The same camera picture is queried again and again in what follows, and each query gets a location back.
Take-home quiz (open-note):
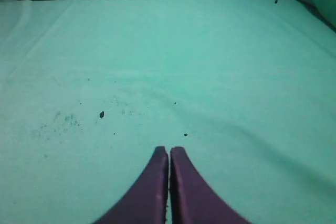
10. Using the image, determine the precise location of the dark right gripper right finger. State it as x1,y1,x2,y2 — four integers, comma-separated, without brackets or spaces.
170,146,249,224

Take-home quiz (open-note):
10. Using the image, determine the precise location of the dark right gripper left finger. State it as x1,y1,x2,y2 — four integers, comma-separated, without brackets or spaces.
95,146,169,224

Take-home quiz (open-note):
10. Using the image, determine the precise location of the green table cloth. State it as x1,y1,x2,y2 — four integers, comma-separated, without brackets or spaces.
1,0,335,223

